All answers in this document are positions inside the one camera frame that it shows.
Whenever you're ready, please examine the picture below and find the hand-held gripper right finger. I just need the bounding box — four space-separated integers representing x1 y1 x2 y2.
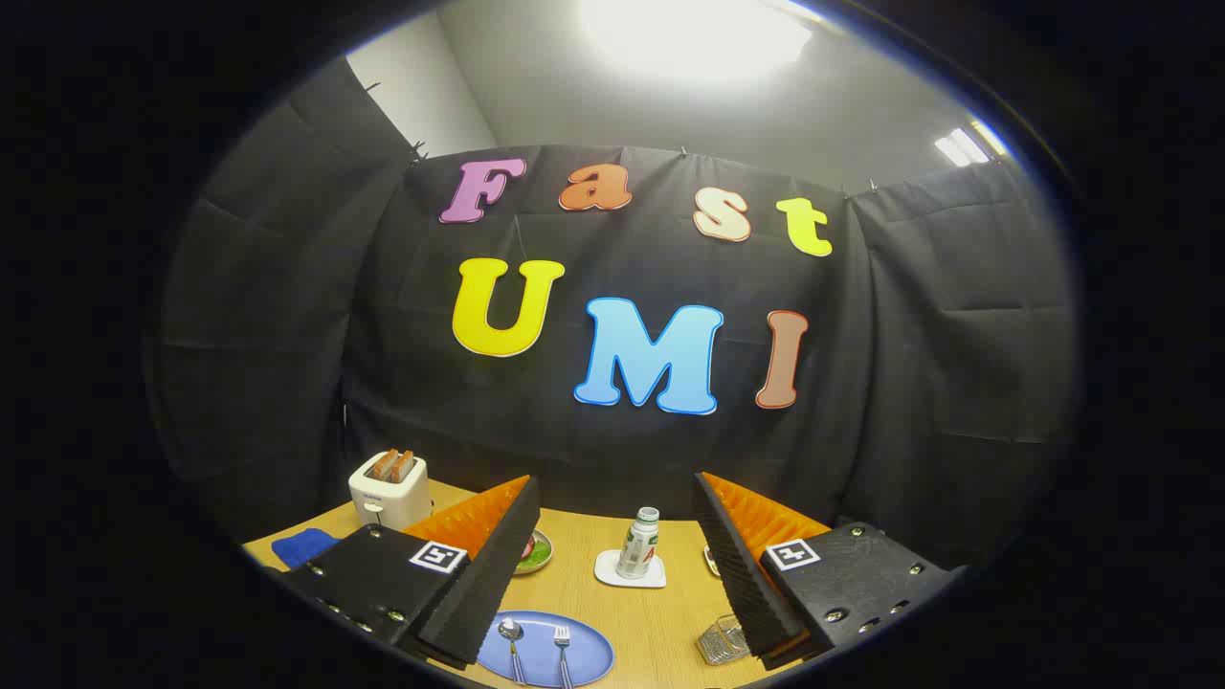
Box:
693 471 958 671

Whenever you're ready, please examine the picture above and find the oval plate with food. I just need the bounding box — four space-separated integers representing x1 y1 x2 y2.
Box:
514 529 554 575

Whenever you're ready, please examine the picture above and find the blue folded cloth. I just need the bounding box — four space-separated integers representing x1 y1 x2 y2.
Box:
271 527 341 567

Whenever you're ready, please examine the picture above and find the small ceiling light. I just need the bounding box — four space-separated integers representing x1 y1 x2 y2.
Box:
935 120 1006 168

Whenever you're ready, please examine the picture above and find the large ceiling light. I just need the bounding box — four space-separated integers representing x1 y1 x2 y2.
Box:
579 0 814 82

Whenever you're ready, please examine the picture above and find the white drink bottle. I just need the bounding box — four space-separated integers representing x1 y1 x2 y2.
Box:
617 507 661 580

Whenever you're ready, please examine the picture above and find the white square coaster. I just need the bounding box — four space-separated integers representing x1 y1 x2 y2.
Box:
594 549 668 589

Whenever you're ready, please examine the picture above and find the spoon with blue checked handle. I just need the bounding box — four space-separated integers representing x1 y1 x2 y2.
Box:
497 618 527 684

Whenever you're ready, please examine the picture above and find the blue round plate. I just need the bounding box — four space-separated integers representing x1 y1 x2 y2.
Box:
476 611 614 688

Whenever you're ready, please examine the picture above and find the white toaster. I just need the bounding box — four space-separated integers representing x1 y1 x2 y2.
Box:
348 450 433 532

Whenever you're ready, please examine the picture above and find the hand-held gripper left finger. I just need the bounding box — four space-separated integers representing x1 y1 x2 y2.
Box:
282 476 542 671

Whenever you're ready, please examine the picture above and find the metal wire basket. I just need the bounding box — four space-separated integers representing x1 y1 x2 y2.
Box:
696 615 752 667

